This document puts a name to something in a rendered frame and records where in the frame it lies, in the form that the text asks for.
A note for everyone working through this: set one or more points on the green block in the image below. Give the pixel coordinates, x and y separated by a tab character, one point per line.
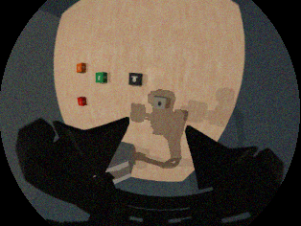
101	77

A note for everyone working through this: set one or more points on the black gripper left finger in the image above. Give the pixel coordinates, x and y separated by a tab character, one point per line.
96	145

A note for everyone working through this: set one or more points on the red block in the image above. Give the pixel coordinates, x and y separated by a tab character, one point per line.
81	101

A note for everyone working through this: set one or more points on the orange block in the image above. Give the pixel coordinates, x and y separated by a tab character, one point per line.
80	67

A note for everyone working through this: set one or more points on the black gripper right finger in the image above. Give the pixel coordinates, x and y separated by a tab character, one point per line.
211	159

